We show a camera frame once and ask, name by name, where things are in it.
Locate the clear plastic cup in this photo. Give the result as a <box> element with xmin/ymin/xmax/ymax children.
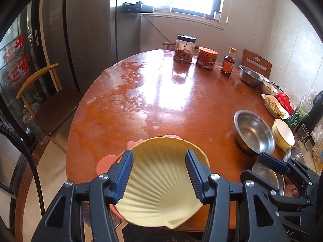
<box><xmin>294</xmin><ymin>123</ymin><xmax>311</xmax><ymax>142</ymax></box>

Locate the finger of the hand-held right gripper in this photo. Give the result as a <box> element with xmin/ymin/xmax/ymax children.
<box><xmin>258</xmin><ymin>152</ymin><xmax>321</xmax><ymax>198</ymax></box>
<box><xmin>249</xmin><ymin>171</ymin><xmax>311</xmax><ymax>208</ymax></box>

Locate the shallow steel bowl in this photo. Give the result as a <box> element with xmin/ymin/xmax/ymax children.
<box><xmin>252</xmin><ymin>160</ymin><xmax>285</xmax><ymax>197</ymax></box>

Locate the red packet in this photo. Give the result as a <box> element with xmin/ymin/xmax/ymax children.
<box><xmin>276</xmin><ymin>92</ymin><xmax>295</xmax><ymax>115</ymax></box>

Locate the yellow bowl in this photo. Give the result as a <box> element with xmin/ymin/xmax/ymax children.
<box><xmin>271</xmin><ymin>119</ymin><xmax>295</xmax><ymax>152</ymax></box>

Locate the sauce bottle with yellow cap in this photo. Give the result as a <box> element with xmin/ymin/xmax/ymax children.
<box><xmin>220</xmin><ymin>47</ymin><xmax>238</xmax><ymax>76</ymax></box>

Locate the large steel bowl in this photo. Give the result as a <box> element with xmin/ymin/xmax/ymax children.
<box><xmin>233</xmin><ymin>110</ymin><xmax>276</xmax><ymax>155</ymax></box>

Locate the grey refrigerator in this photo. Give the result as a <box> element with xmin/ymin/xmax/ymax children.
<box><xmin>40</xmin><ymin>0</ymin><xmax>119</xmax><ymax>91</ymax></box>

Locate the glass door with red decals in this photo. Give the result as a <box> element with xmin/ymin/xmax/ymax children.
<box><xmin>0</xmin><ymin>0</ymin><xmax>48</xmax><ymax>144</ymax></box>

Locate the green drink bottle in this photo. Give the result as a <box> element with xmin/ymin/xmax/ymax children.
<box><xmin>285</xmin><ymin>94</ymin><xmax>316</xmax><ymax>131</ymax></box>

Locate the brown wooden chair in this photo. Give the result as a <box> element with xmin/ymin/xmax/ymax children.
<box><xmin>241</xmin><ymin>49</ymin><xmax>272</xmax><ymax>77</ymax></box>

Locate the dark metal cup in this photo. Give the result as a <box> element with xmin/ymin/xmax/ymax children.
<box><xmin>304</xmin><ymin>135</ymin><xmax>316</xmax><ymax>150</ymax></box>

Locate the small steel bowl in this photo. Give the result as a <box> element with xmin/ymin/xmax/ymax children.
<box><xmin>284</xmin><ymin>146</ymin><xmax>304</xmax><ymax>167</ymax></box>

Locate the black braided cable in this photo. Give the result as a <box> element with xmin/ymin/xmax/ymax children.
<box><xmin>0</xmin><ymin>121</ymin><xmax>46</xmax><ymax>217</ymax></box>

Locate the white ceramic bowl with food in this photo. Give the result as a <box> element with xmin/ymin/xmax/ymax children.
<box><xmin>261</xmin><ymin>81</ymin><xmax>279</xmax><ymax>95</ymax></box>

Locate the red jar with orange lid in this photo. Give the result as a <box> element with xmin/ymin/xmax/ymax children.
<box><xmin>196</xmin><ymin>47</ymin><xmax>218</xmax><ymax>70</ymax></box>

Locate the white plate with food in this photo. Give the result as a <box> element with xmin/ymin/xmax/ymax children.
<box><xmin>261</xmin><ymin>94</ymin><xmax>290</xmax><ymax>120</ymax></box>

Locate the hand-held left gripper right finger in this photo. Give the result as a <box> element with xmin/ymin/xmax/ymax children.
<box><xmin>185</xmin><ymin>150</ymin><xmax>288</xmax><ymax>242</ymax></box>

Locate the wooden armchair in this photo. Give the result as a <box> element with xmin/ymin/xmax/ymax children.
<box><xmin>163</xmin><ymin>40</ymin><xmax>200</xmax><ymax>56</ymax></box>

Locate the black thermos flask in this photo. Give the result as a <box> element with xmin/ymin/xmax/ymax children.
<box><xmin>299</xmin><ymin>91</ymin><xmax>323</xmax><ymax>129</ymax></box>

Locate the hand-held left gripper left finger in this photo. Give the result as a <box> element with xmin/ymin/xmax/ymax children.
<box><xmin>31</xmin><ymin>150</ymin><xmax>134</xmax><ymax>242</ymax></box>

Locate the yellow shell-shaped plate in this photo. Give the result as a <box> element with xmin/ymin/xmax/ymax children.
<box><xmin>115</xmin><ymin>137</ymin><xmax>210</xmax><ymax>230</ymax></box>

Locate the clear jar with black lid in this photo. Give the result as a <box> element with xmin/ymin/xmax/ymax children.
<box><xmin>174</xmin><ymin>34</ymin><xmax>197</xmax><ymax>63</ymax></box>

